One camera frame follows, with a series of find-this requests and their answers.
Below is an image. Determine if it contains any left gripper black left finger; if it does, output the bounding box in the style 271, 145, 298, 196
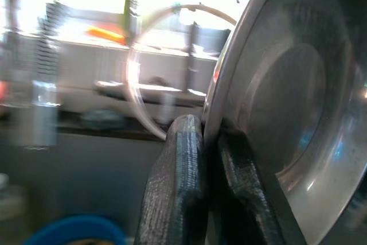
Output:
134, 114, 206, 245

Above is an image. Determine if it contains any orange plastic utensil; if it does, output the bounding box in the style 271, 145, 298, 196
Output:
84, 25, 128, 45

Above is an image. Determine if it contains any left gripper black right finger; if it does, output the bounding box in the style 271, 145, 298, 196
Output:
217, 130, 290, 245

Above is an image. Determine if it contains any blue plastic bowl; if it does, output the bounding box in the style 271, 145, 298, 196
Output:
22, 215, 127, 245

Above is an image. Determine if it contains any stainless steel sink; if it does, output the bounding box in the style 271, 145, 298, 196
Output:
0, 124, 207, 245

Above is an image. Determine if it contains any grey blue scouring pad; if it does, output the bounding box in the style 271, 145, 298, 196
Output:
81, 110, 124, 128

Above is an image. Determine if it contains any chrome spring neck faucet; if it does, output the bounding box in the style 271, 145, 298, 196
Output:
94, 0, 259, 100

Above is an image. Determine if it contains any white looped water hose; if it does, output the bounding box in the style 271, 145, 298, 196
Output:
126, 3, 239, 139

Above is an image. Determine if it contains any shiny steel bowl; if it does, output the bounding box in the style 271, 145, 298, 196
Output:
202, 0, 367, 245

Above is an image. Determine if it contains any chrome flexible gooseneck faucet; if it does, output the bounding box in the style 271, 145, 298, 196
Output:
30, 15, 58, 147

